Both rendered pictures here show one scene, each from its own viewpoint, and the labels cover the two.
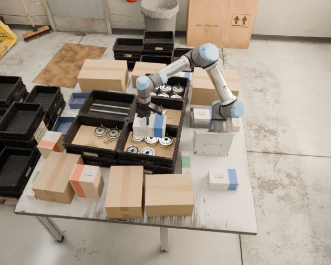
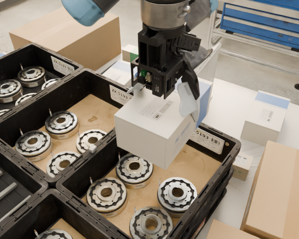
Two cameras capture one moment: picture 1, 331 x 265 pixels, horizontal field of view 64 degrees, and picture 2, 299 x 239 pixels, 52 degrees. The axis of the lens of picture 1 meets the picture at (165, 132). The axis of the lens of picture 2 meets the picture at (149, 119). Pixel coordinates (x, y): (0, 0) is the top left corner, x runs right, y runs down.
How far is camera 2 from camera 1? 1.41 m
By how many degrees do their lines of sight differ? 43
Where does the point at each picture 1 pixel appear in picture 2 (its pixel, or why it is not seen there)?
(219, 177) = (271, 116)
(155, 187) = (294, 218)
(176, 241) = not seen: outside the picture
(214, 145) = not seen: hidden behind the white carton
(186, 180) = (284, 153)
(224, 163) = (224, 107)
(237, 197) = (297, 122)
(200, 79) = (47, 36)
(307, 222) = not seen: hidden behind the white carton
